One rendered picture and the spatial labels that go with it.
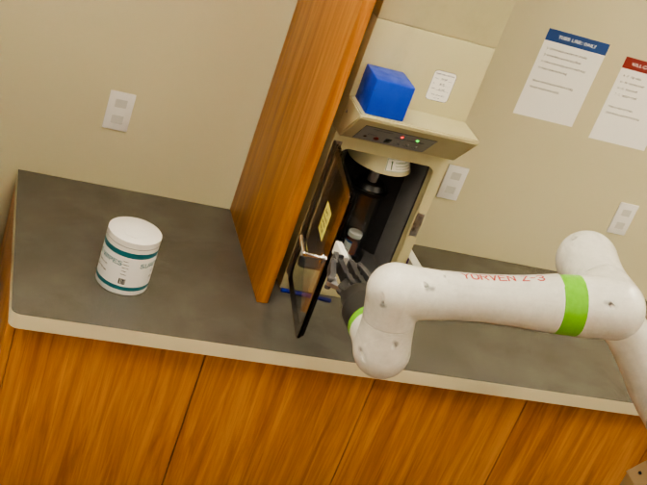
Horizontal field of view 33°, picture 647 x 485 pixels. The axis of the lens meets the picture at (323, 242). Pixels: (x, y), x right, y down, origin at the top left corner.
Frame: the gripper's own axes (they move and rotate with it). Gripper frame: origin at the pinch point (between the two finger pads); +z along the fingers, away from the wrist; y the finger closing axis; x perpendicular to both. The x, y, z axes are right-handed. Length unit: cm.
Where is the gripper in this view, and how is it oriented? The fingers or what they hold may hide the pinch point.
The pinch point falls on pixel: (340, 254)
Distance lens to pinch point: 233.8
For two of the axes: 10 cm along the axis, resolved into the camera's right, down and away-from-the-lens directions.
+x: -3.1, 8.4, 4.4
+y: -9.3, -1.7, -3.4
